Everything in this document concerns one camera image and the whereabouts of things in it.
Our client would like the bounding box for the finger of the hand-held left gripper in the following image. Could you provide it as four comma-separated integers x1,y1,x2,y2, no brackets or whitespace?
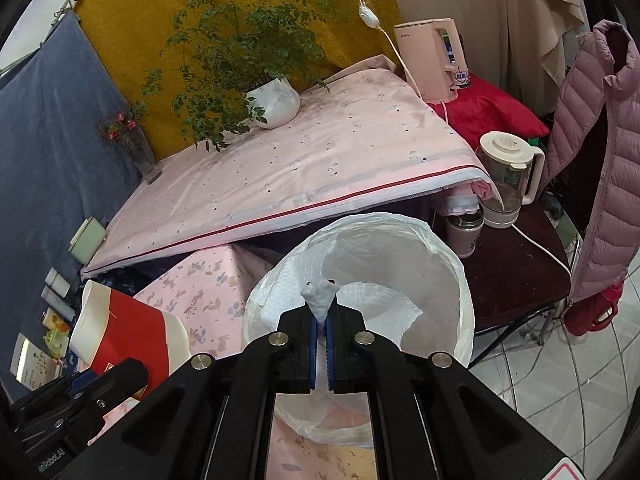
10,372,98,428
75,357,151,448

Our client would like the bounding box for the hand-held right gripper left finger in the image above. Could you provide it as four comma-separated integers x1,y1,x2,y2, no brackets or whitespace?
57,305,321,480

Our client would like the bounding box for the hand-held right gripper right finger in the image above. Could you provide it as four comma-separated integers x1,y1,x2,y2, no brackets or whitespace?
324,304,586,480

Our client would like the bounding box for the tall red paper cup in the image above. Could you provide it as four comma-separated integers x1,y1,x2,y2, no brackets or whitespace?
69,280,193,402

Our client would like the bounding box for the white paper towel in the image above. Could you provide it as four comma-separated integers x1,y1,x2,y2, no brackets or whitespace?
320,280,423,351

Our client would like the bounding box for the white bin with plastic liner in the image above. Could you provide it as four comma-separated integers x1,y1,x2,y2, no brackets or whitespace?
241,212,475,448

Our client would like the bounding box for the white picture card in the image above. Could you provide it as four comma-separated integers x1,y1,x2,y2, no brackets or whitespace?
10,332,63,391

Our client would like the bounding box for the green small box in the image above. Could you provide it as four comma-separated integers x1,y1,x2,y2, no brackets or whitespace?
44,329,71,361

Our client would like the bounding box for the yellow and white small box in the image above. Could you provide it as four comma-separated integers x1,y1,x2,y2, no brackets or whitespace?
42,308,71,335

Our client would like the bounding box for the white cosmetic tube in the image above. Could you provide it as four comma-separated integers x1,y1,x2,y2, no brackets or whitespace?
41,285,76,321

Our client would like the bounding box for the white cosmetic jar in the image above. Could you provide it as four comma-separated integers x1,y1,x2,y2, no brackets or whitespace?
44,268,71,297

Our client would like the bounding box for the pale green tissue box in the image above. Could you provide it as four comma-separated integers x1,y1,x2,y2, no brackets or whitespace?
68,216,107,262

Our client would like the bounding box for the dark brown small table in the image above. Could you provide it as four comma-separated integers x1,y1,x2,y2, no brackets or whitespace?
430,200,573,336

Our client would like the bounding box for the pink sheet with red stripe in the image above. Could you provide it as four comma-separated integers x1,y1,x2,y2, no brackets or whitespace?
80,55,493,281

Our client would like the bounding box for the glass vase with pink flowers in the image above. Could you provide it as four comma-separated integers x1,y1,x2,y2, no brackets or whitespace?
97,102,163,184

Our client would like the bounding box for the blue backdrop cloth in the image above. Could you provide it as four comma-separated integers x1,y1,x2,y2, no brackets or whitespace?
0,10,143,386

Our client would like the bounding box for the green plant in white pot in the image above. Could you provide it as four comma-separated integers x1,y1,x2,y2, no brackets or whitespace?
142,0,341,153

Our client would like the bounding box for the red plastic jug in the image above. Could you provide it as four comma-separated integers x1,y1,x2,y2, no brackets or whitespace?
565,280,626,336

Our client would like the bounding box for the red cloth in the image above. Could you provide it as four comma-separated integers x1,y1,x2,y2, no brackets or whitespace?
425,74,551,153

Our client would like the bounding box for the pink water dispenser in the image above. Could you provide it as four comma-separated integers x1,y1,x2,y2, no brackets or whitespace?
392,17,471,103

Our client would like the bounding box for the pink puffer jacket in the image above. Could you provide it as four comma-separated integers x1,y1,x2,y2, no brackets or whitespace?
542,19,640,306

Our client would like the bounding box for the yellow backdrop cloth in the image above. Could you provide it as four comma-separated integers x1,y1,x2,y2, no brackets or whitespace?
75,0,401,161

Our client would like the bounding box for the beige curtain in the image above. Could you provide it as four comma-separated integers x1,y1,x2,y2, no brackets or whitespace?
382,0,588,121

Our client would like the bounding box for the white kettle cable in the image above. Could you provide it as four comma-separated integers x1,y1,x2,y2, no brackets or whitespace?
510,222,573,281

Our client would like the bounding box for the glass kettle with white handle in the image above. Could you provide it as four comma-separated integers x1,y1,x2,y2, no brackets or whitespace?
474,131,546,230

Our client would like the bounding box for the white cable with switch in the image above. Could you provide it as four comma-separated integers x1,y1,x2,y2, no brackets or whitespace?
332,0,426,101

